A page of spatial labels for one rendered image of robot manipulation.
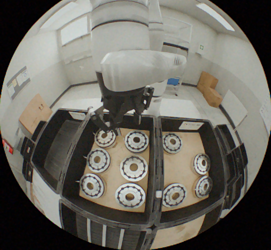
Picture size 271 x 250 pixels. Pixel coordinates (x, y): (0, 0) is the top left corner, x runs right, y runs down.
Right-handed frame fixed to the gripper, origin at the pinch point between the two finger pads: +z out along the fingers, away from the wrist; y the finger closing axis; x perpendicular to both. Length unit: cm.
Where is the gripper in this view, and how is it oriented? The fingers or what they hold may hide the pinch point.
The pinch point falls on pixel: (127, 124)
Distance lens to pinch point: 20.3
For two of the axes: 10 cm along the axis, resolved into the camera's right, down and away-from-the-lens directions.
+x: 6.2, 5.7, -5.3
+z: 0.0, 6.8, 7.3
